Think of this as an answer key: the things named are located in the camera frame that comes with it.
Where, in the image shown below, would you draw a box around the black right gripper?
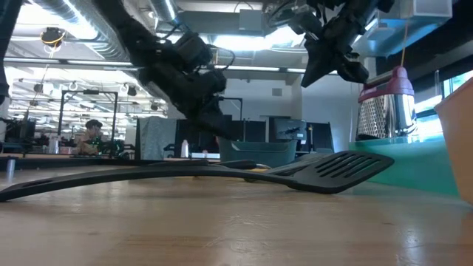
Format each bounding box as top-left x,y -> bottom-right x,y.
264,0 -> 370,89

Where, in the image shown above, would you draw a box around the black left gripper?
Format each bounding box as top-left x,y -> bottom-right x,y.
138,31 -> 238,142

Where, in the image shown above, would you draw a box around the thin black slotted spatula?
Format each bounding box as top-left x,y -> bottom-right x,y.
0,150 -> 395,203

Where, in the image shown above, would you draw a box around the grey-blue plastic bin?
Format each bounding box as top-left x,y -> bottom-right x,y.
217,136 -> 299,169

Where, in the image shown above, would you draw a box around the steel box grater red trim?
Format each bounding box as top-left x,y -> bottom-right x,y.
355,65 -> 418,142

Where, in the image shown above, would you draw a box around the black computer monitor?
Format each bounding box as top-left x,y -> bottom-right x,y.
273,117 -> 307,141

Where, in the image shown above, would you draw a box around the person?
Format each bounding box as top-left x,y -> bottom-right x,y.
75,118 -> 112,156

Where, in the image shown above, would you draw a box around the teal plastic tray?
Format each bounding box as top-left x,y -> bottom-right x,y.
347,133 -> 461,197

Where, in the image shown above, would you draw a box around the orange plastic bin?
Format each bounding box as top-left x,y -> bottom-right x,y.
434,75 -> 473,206

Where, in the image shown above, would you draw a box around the silver ceiling duct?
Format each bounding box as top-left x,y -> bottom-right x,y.
21,0 -> 130,64

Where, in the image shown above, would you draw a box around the yellow cable reel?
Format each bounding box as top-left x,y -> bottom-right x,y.
39,26 -> 68,48

